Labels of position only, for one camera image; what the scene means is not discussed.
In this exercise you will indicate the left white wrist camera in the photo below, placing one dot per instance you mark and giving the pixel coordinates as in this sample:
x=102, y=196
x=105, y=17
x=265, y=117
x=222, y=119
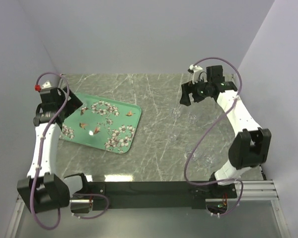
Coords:
x=43, y=85

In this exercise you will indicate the clear glass one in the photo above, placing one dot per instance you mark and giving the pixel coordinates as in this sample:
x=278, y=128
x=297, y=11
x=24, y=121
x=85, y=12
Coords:
x=83, y=108

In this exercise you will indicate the clear glass six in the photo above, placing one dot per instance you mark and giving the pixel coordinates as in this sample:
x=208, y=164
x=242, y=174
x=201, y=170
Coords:
x=209, y=157

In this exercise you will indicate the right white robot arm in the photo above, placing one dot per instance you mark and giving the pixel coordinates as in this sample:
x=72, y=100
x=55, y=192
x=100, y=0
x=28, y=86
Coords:
x=251, y=143

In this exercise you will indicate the clear glass three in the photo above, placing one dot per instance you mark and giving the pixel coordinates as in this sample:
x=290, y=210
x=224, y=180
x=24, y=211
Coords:
x=192, y=118

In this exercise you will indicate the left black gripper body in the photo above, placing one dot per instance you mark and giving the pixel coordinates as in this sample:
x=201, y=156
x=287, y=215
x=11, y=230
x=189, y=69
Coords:
x=61, y=97

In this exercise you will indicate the clear glass five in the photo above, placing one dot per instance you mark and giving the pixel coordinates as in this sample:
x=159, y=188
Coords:
x=194, y=153

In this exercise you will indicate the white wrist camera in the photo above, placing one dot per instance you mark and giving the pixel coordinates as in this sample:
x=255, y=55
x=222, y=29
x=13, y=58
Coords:
x=196, y=72
x=43, y=85

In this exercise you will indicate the aluminium rail frame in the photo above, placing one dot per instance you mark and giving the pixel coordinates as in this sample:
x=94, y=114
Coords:
x=153, y=157

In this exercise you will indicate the green floral tray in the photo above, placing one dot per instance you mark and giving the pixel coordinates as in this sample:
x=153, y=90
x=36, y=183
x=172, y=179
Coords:
x=108, y=125

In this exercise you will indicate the clear glass two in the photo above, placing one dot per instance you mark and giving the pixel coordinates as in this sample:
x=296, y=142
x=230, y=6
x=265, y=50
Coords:
x=175, y=113

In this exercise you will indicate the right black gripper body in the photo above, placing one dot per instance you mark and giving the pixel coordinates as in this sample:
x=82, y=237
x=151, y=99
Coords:
x=201, y=91

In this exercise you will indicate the clear glass four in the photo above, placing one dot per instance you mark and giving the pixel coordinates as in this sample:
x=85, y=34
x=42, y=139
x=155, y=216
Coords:
x=173, y=136

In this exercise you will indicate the black base beam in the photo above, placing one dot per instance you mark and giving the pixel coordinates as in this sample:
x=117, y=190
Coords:
x=159, y=194

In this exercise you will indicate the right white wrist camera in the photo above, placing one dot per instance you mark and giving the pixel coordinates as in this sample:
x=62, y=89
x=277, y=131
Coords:
x=196, y=72

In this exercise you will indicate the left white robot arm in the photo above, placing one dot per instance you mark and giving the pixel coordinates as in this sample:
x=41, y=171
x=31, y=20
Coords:
x=43, y=190

